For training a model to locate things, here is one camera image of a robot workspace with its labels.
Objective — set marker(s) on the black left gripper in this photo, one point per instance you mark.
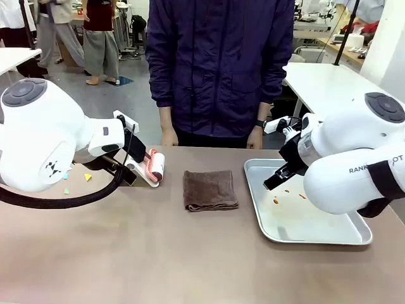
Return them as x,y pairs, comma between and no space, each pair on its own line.
136,148

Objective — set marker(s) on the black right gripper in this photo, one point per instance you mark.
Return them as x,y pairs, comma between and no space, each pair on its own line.
295,155

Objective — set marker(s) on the brown cloth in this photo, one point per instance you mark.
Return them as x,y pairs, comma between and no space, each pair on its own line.
209,190

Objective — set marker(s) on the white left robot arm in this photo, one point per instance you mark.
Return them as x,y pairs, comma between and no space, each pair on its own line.
38,136

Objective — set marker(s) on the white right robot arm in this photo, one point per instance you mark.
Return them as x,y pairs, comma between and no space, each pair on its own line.
341,142

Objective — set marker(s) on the person's right forearm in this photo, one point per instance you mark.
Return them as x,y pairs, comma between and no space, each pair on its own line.
165,117

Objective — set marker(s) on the person's left forearm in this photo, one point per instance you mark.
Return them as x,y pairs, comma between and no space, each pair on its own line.
264,111

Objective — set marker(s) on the person's right hand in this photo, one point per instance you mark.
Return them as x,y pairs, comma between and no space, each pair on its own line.
169,137

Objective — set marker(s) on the person's left hand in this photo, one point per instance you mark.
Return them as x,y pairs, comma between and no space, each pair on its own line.
254,139

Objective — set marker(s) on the white paper towel roll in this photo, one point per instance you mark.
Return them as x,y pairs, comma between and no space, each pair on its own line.
139,170

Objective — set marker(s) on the silver metal tray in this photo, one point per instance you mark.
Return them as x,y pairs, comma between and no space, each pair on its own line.
300,218

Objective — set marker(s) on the black wristwatch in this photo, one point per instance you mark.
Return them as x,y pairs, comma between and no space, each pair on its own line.
261,123

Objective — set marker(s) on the yellow paper scrap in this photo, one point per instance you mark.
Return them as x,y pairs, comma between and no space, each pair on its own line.
88,177

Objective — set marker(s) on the blue floor mat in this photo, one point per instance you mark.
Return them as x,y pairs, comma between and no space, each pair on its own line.
125,80

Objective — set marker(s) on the large white table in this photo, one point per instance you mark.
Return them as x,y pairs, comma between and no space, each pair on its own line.
326,82

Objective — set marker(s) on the bystander in maroon top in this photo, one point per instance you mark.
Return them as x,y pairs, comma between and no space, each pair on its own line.
98,47

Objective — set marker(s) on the cardboard box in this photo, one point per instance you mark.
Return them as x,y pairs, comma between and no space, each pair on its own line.
68,57

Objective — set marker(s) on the person in navy jacket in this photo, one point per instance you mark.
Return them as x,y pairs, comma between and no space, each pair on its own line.
218,63

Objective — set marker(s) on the bystander in grey trousers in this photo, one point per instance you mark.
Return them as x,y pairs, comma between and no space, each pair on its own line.
52,38

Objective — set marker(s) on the wooden desk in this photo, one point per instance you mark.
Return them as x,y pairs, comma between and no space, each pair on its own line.
340,47

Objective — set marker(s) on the small white table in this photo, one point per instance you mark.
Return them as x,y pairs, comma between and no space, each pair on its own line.
16,58

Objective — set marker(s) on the black stand pole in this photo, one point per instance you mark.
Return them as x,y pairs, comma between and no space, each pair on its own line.
345,38
28,28

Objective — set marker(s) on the bystander in white top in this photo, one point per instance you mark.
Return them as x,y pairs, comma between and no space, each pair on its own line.
12,16

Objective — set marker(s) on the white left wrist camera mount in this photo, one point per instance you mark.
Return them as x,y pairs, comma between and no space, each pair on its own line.
126,118

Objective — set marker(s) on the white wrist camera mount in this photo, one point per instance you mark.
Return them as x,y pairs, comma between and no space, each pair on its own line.
126,118
273,125

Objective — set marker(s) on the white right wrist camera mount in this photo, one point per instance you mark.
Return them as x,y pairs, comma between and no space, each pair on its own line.
273,125

